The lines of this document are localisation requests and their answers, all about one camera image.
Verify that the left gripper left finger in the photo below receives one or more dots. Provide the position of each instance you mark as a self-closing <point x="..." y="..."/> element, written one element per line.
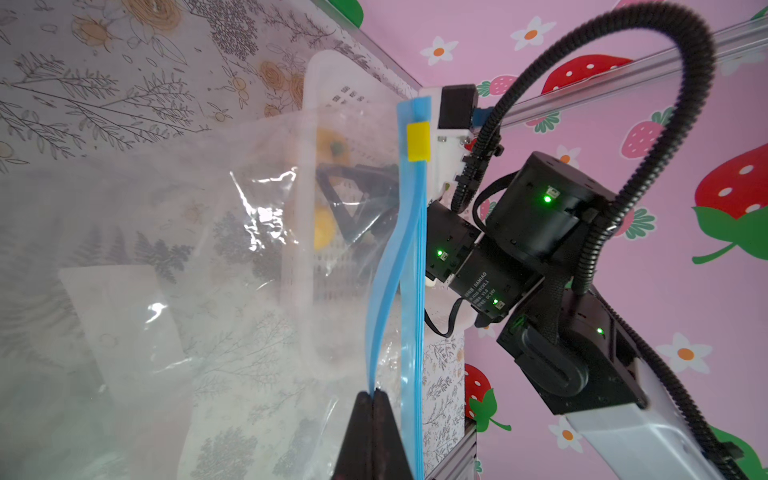
<point x="355" y="458"/>

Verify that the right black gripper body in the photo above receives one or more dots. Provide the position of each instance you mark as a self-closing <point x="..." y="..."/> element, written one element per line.
<point x="473" y="265"/>

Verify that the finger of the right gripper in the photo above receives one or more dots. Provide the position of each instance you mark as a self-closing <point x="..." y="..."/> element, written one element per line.
<point x="363" y="199"/>

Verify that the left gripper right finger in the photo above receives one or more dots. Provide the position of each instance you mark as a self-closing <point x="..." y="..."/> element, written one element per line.
<point x="388" y="456"/>

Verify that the yellow orange toy fruit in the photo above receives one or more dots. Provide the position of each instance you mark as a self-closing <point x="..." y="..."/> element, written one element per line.
<point x="332" y="148"/>

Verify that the white plastic basket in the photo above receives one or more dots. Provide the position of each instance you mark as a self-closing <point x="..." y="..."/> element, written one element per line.
<point x="326" y="292"/>

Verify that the clear zip top bag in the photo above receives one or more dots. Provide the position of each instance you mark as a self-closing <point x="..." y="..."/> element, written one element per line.
<point x="142" y="330"/>

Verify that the yellow lemon toy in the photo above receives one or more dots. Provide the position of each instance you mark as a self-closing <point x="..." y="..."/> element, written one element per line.
<point x="325" y="228"/>

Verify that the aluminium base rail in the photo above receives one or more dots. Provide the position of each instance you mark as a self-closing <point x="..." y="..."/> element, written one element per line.
<point x="459" y="462"/>

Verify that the right aluminium frame post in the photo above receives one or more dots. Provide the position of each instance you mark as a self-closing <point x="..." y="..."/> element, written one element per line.
<point x="737" y="41"/>

